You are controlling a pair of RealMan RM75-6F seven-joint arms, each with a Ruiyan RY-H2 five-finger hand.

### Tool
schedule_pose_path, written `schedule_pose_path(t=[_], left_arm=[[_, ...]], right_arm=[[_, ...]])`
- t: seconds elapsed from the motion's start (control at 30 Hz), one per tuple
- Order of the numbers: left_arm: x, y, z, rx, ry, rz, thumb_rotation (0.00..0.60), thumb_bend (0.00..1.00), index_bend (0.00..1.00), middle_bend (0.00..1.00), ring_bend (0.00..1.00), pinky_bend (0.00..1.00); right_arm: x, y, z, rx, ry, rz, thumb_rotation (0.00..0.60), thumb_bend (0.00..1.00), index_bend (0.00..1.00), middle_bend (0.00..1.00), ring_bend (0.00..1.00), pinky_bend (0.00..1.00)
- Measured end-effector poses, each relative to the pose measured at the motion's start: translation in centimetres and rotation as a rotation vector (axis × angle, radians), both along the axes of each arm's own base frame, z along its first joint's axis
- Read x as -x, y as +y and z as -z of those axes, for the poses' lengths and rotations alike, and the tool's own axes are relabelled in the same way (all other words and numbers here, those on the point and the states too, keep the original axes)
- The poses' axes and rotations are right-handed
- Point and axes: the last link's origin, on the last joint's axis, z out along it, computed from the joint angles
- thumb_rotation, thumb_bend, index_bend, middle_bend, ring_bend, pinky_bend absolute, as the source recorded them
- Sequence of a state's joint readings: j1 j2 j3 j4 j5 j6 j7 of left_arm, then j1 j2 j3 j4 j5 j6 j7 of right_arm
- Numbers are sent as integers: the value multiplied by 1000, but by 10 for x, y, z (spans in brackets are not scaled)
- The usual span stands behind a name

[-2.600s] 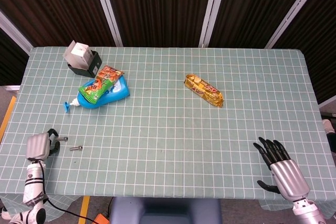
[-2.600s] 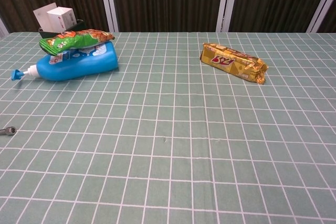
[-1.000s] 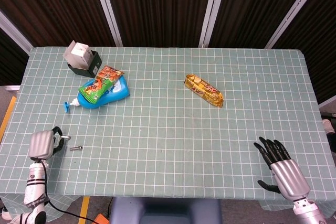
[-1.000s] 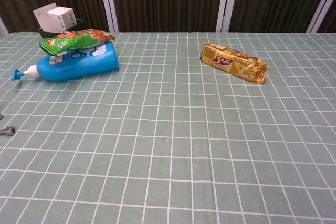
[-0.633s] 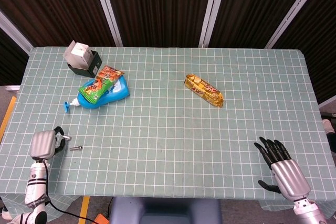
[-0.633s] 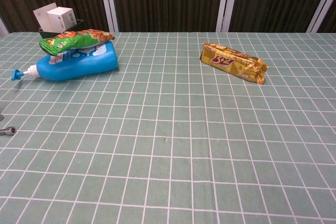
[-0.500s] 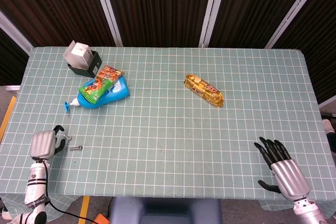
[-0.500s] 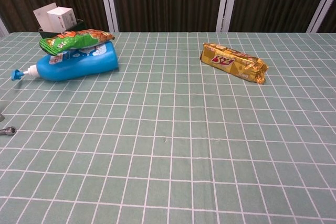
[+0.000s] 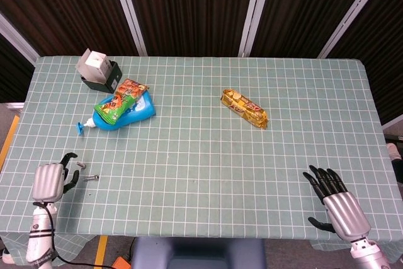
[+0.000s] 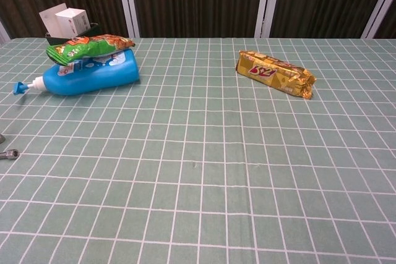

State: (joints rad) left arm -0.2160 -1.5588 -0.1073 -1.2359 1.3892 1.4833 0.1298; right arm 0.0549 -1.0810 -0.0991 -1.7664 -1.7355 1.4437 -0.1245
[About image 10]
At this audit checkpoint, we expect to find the green white grid tablecloth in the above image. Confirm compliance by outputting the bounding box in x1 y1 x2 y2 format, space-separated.
0 36 396 264

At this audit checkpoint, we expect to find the black plastic tray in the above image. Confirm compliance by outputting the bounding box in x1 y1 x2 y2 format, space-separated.
45 22 100 46

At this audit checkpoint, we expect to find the gold cracker package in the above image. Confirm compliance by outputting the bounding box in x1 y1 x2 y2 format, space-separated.
235 49 317 101

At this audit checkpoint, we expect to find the green orange snack bag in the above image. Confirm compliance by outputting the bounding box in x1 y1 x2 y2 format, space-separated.
45 33 137 67

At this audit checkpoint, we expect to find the blue pump bottle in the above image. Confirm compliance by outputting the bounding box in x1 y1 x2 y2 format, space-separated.
12 48 140 96

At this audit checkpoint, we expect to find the white carton box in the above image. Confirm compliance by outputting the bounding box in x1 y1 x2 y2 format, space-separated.
54 7 92 36

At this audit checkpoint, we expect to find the white flat card box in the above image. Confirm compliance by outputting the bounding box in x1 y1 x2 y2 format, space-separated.
38 2 69 36

